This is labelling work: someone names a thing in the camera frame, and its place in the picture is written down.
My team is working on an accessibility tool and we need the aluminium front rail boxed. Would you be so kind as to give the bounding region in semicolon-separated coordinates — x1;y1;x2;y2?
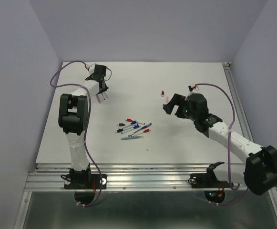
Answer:
23;163;277;191

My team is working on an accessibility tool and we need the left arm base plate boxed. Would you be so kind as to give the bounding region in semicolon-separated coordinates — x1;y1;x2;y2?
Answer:
61;174;107;190

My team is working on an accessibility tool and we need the white marker black cap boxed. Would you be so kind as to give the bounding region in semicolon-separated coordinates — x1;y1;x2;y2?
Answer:
115;125;140;133

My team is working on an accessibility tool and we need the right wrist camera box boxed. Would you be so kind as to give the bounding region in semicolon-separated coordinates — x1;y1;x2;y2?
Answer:
188;85;199;95

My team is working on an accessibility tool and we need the white marker red cap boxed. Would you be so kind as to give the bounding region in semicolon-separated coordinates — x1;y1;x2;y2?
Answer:
128;128;150;137

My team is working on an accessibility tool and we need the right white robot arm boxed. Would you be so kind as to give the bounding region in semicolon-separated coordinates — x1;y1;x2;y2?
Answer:
163;94;277;196

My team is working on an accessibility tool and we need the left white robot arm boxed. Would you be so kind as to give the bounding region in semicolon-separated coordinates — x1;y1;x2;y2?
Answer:
58;83;106;190

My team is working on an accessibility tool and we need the light blue highlighter pen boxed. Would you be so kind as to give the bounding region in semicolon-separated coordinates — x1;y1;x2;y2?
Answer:
121;135;143;140

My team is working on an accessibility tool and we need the blue gel pen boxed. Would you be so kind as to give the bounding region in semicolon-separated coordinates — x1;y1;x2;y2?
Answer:
121;123;152;135

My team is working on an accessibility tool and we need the aluminium rail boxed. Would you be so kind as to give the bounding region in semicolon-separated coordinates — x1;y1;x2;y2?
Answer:
23;163;277;191
222;62;254;142

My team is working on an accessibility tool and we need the aluminium right rail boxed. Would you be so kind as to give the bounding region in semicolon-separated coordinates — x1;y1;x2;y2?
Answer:
222;62;254;142

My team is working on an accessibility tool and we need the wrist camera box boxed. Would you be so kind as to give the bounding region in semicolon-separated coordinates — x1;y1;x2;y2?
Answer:
85;63;96;74
188;85;199;95

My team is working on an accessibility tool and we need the pink highlighter pen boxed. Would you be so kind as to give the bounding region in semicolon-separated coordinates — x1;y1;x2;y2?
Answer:
95;94;101;104

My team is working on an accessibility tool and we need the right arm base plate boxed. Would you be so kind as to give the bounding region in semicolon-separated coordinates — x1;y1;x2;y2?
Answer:
188;173;227;188

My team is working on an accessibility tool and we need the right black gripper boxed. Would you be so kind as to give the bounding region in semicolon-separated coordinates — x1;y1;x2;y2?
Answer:
163;93;197;121

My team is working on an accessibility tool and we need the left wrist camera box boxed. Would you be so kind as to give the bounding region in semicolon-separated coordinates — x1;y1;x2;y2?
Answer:
85;63;96;74

